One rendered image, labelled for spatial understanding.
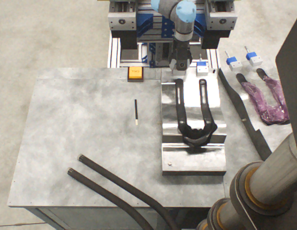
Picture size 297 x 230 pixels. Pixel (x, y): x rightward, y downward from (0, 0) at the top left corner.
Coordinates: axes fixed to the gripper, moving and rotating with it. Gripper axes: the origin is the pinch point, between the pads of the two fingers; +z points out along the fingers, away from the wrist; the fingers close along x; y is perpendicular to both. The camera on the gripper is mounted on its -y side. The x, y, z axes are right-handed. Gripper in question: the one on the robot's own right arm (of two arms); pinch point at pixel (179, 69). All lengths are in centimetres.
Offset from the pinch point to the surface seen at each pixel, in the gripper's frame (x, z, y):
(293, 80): 1, -93, -74
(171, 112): 4.3, -0.2, -23.6
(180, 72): -0.4, -0.3, -2.1
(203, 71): -11.0, -1.2, -2.3
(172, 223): 6, -3, -70
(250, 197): -3, -64, -77
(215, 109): -15.0, 1.1, -21.1
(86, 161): 40, 6, -44
